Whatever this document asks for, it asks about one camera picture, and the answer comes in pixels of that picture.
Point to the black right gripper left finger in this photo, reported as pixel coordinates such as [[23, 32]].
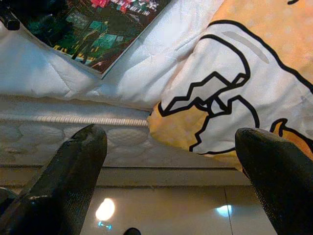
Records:
[[63, 181]]

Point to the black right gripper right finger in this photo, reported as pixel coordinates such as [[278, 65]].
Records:
[[283, 183]]

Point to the white grey patterned mattress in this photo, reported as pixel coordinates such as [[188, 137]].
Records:
[[127, 143]]

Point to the dark bed frame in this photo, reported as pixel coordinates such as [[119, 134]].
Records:
[[171, 176]]

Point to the yellow egg print blanket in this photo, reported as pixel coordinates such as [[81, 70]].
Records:
[[244, 80]]

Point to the dark cover paperback book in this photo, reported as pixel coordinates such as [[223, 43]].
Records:
[[97, 36]]

